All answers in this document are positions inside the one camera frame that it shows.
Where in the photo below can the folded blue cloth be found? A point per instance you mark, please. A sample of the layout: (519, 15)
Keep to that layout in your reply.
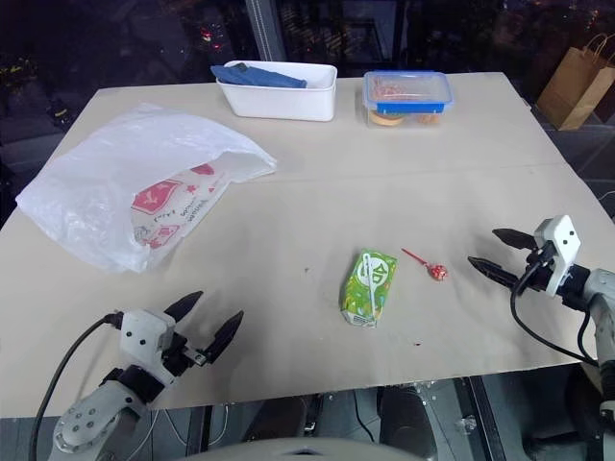
(259, 77)

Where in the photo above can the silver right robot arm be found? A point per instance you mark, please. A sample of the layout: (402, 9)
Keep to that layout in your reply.
(598, 307)

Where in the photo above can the white rectangular plastic bin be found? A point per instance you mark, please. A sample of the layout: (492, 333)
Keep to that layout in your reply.
(281, 93)

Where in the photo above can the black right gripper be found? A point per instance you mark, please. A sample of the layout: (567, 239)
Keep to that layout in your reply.
(537, 274)

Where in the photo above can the green juice carton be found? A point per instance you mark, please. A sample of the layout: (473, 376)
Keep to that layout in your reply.
(369, 288)

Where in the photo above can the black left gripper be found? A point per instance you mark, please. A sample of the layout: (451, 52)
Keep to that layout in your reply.
(185, 353)

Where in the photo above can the dark rounded robot foot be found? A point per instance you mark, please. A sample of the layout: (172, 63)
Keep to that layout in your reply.
(406, 418)

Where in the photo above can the white printed plastic bag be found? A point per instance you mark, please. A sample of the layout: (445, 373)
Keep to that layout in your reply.
(130, 187)

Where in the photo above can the brown paper bag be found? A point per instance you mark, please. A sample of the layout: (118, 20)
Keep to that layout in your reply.
(576, 84)

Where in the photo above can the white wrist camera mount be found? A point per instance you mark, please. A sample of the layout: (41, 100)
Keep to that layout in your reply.
(560, 249)
(142, 332)

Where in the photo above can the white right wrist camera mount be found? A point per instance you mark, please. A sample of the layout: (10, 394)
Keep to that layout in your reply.
(560, 249)

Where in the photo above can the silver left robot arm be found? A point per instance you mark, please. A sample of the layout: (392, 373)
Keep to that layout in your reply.
(91, 413)

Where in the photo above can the beige cardboard table cover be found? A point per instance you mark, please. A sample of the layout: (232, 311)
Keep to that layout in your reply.
(307, 249)

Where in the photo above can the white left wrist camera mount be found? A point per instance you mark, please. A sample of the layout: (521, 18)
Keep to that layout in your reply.
(142, 332)

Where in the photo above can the clear box with blue lid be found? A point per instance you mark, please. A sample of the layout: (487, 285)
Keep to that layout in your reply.
(406, 98)

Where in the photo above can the red lollipop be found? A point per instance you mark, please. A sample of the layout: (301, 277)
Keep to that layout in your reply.
(432, 268)

